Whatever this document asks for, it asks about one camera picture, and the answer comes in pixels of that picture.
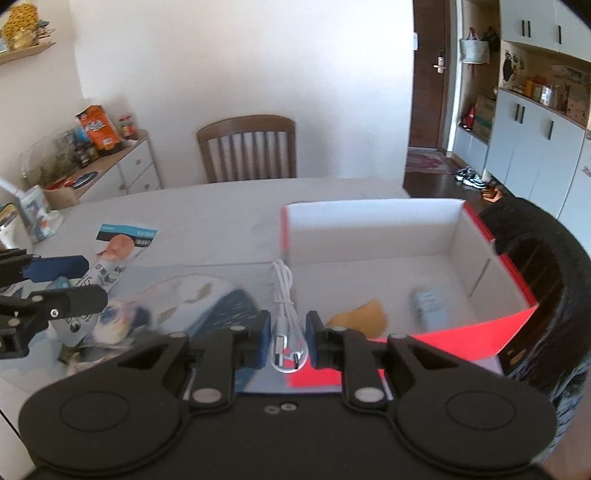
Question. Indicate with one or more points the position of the printed tissue pack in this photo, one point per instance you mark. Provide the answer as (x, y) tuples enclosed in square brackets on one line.
[(39, 217)]

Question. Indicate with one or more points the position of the brown wooden chair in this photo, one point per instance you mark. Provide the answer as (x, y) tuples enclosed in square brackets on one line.
[(244, 124)]

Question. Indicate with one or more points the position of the white wall cabinet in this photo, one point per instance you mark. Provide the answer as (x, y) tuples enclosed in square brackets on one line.
[(531, 143)]

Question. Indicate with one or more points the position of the red bag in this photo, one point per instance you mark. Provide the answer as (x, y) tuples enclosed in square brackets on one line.
[(468, 117)]

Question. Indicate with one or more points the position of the brown slipper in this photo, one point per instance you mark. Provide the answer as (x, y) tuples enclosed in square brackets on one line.
[(491, 194)]

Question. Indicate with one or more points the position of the golden ornament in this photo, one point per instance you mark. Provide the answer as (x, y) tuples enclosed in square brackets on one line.
[(21, 25)]

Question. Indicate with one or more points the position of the white marble desktop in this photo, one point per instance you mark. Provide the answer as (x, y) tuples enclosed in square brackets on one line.
[(207, 221)]

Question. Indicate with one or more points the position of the printed fish table mat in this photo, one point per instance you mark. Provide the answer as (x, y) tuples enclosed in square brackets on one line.
[(184, 295)]

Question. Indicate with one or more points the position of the metal door lock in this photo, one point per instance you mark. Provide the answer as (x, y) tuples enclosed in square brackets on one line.
[(439, 62)]

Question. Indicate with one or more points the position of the black white sneaker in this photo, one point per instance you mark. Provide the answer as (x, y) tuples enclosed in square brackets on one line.
[(474, 181), (461, 174)]

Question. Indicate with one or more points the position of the glass fish tank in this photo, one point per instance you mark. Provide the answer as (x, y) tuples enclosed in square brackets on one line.
[(51, 161)]

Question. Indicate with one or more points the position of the grey blue packet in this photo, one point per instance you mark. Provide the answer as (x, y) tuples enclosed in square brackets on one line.
[(429, 309)]

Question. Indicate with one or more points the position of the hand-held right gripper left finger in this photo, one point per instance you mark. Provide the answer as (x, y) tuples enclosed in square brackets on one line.
[(264, 339)]

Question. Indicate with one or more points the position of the red label jar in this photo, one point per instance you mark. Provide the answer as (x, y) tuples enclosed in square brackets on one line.
[(127, 127)]

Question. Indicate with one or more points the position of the white sideboard with drawers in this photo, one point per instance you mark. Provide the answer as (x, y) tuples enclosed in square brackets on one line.
[(134, 166)]

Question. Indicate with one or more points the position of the red cardboard box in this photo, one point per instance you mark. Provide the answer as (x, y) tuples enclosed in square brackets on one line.
[(461, 341)]

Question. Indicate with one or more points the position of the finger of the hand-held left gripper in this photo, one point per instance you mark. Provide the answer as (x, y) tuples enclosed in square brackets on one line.
[(60, 267), (78, 300)]

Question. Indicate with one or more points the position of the wooden wall shelf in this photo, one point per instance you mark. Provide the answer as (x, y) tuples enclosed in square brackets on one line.
[(27, 51)]

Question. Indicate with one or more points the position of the patterned rug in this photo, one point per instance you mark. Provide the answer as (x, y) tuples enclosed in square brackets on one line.
[(427, 161)]

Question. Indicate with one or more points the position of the grey tote bag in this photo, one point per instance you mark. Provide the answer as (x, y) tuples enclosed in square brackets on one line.
[(474, 50)]

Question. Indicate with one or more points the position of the light wooden chair back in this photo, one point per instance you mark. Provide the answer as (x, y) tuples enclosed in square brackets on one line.
[(62, 197)]

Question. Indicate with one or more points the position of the black chair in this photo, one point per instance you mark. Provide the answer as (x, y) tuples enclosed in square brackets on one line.
[(554, 258)]

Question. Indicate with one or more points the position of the round dark pad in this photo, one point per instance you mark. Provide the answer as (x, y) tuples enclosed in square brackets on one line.
[(81, 179)]

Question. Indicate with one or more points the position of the brown door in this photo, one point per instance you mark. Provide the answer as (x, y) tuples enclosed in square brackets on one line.
[(429, 106)]

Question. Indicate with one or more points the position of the dark hanging bag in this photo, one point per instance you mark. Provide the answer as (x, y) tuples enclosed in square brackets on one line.
[(491, 39)]

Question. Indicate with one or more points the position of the orange snack bag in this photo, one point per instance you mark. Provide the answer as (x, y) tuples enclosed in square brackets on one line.
[(99, 129)]

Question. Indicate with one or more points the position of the yellow packet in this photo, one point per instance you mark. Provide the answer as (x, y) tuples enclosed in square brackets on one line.
[(364, 318)]

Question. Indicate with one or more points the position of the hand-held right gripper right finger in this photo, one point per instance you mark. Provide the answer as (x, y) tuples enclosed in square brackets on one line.
[(313, 341)]

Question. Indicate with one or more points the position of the white packet with face print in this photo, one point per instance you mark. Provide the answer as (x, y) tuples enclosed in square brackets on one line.
[(117, 244)]

